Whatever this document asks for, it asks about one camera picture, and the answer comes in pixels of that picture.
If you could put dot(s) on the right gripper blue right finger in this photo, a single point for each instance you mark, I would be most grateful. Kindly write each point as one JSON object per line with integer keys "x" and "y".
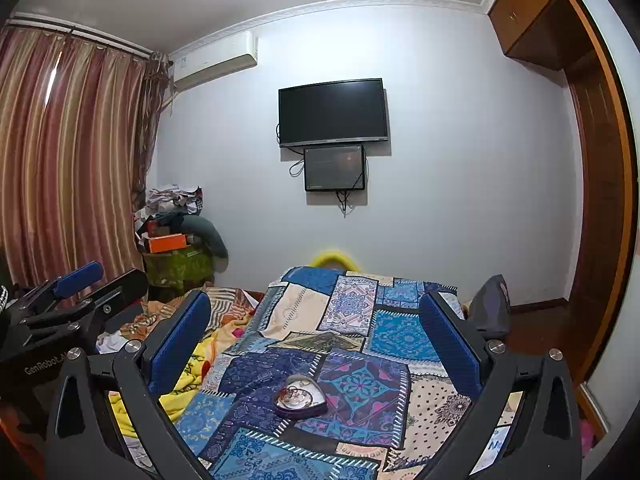
{"x": 463, "y": 364}

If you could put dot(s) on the striped brown beige quilt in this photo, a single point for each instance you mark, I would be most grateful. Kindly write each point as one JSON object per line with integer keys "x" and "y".
{"x": 212, "y": 308}

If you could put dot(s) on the striped red gold curtain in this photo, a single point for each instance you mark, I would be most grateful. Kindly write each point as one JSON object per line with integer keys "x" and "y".
{"x": 78, "y": 129}

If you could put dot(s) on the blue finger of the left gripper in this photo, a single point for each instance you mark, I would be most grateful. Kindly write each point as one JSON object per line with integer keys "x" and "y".
{"x": 76, "y": 281}

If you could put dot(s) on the orange box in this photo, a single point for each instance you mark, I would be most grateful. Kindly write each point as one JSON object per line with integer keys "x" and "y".
{"x": 166, "y": 243}

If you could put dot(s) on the brown wooden door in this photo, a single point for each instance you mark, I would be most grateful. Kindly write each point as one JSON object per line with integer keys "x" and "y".
{"x": 607, "y": 212}

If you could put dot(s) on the large black wall television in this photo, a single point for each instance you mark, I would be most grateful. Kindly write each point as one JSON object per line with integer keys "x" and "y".
{"x": 333, "y": 112}

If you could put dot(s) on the dark gray bag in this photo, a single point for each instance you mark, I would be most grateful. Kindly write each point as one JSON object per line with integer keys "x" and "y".
{"x": 490, "y": 309}

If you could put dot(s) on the wooden overhead cabinet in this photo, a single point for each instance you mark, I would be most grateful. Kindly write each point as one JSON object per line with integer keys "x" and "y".
{"x": 547, "y": 33}

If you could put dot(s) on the small black wall monitor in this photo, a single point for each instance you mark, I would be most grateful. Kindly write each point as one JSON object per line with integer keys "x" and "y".
{"x": 335, "y": 168}

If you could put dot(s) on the blue patchwork bedspread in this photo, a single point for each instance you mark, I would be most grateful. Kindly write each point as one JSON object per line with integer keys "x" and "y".
{"x": 391, "y": 403}

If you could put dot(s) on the yellow round object behind bed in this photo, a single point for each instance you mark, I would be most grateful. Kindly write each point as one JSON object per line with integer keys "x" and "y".
{"x": 334, "y": 258}

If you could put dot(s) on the white wall air conditioner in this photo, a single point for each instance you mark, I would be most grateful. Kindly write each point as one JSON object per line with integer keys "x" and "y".
{"x": 220, "y": 58}

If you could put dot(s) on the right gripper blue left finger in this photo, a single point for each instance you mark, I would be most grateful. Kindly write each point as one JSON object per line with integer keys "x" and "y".
{"x": 169, "y": 348}

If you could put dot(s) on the green patterned storage box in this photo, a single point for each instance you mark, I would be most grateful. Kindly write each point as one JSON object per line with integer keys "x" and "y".
{"x": 179, "y": 268}

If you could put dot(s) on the pile of clothes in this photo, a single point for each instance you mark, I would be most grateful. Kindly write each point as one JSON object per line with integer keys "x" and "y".
{"x": 167, "y": 199}

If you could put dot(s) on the heart-shaped purple jewelry box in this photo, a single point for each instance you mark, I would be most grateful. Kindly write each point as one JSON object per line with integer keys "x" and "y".
{"x": 300, "y": 398}

